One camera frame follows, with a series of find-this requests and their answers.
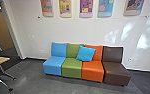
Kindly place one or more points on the blue cushion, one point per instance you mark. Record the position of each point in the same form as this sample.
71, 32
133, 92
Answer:
85, 54

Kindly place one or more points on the brown wooden door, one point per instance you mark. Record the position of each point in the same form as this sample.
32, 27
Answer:
1, 31

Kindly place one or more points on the blue sofa seat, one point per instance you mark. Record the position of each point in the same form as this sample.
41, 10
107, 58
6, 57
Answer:
54, 65

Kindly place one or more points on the yellow poster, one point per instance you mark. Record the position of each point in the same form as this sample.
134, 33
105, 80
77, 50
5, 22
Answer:
65, 8

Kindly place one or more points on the purple poster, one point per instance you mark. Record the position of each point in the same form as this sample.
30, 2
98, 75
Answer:
86, 8

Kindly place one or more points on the dark door frame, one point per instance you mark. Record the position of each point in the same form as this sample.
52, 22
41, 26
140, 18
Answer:
16, 36

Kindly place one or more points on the brown sofa seat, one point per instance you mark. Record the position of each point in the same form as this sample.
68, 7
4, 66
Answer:
116, 73

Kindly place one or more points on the poster with red figure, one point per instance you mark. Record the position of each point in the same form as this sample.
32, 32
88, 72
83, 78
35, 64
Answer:
47, 7

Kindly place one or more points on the light blue poster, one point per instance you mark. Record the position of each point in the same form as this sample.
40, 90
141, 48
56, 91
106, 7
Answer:
105, 8

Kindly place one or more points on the orange sofa seat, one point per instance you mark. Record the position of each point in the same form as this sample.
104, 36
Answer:
92, 71

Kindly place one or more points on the pink and beige poster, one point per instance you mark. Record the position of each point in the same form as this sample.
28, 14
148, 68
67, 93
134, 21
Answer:
134, 6

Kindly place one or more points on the green sofa seat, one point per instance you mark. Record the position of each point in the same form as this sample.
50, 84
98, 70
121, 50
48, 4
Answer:
72, 68

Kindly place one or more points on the white light switch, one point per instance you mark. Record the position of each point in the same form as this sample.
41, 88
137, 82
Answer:
31, 36

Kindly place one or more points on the white wall outlet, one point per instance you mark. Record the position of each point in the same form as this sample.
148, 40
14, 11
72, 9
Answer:
130, 59
41, 51

